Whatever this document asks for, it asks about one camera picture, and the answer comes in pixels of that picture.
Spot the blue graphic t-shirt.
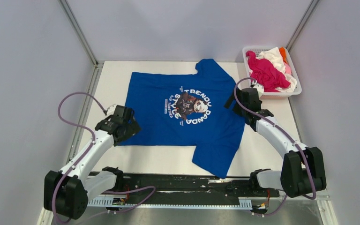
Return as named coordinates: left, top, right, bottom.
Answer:
left=122, top=59, right=245, bottom=178

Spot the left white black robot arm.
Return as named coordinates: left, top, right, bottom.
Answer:
left=44, top=105, right=141, bottom=219

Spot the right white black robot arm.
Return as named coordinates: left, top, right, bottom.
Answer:
left=225, top=86, right=327, bottom=199

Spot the white plastic laundry basket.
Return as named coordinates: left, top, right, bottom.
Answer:
left=242, top=45, right=302, bottom=99

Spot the magenta t-shirt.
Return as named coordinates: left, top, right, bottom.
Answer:
left=245, top=51, right=291, bottom=92

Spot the pink t-shirt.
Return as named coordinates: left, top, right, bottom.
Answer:
left=284, top=63, right=292, bottom=75

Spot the white t-shirt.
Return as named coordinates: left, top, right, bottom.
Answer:
left=256, top=47, right=297, bottom=93

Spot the orange t-shirt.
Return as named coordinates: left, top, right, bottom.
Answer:
left=279, top=47, right=289, bottom=65

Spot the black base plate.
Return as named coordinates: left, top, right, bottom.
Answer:
left=93, top=172, right=280, bottom=207

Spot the white slotted cable duct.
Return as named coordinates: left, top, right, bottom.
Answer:
left=87, top=195, right=253, bottom=210

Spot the aluminium frame rail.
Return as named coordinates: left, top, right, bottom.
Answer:
left=37, top=174, right=339, bottom=225

